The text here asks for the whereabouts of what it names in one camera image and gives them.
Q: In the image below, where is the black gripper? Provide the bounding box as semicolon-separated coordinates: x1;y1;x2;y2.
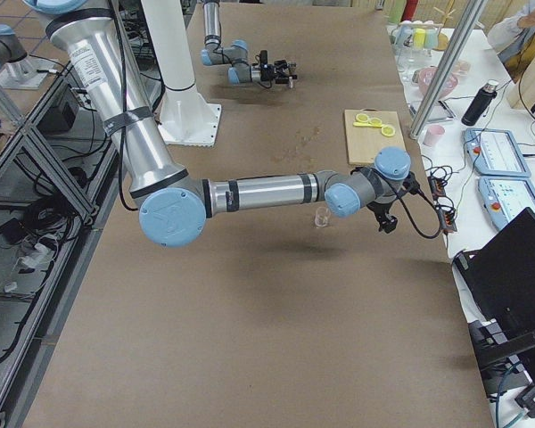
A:
260;60;298;86
366;192;399;234

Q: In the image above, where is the steel jigger measuring cup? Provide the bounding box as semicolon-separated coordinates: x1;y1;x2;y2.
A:
287;67;297;89

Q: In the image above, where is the clear glass cup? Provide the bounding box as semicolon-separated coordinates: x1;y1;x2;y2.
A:
314;206;331;228

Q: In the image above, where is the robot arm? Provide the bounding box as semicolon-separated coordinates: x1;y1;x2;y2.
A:
30;1;411;247
201;1;298;89

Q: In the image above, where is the pink plastic cup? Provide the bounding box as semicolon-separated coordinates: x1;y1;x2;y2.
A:
423;124;445;147

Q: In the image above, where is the lemon slice far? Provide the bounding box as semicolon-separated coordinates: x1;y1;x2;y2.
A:
355;113;369;123

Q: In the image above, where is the lemon slice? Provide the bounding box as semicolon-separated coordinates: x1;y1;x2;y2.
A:
381;125;396;137
355;113;369;123
368;117;383;127

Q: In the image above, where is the yellow plastic knife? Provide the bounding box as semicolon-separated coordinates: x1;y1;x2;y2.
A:
352;121;385;128

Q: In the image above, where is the lemon slice near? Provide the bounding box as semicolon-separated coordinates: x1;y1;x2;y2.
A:
381;125;396;137

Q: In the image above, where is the wooden cutting board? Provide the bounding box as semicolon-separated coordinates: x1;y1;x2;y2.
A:
343;110;406;166

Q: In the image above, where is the lemon slice middle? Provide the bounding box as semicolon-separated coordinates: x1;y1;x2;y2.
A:
368;117;383;127

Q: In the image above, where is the teach pendant near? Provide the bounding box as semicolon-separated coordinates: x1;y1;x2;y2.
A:
477;176;535;231

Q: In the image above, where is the teach pendant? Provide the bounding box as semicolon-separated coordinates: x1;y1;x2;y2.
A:
477;176;535;231
463;128;531;177

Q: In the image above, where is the teach pendant far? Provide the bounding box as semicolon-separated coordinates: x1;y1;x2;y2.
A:
463;128;531;177

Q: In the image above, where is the black laptop monitor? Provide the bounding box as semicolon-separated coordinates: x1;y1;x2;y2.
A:
452;208;535;336

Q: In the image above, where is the pink bowl with ice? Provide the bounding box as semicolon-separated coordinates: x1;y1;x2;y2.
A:
416;66;460;95

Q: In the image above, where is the black thermos bottle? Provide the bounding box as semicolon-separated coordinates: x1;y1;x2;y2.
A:
461;79;499;127

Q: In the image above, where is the wooden block stand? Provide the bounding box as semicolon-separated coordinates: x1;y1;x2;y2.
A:
506;57;535;110

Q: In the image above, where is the person in grey jacket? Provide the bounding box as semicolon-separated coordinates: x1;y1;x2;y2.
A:
487;1;535;82

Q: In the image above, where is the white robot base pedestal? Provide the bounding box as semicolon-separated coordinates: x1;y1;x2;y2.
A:
142;0;221;147

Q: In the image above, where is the aluminium frame post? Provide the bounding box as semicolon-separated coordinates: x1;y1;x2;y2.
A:
408;0;487;140

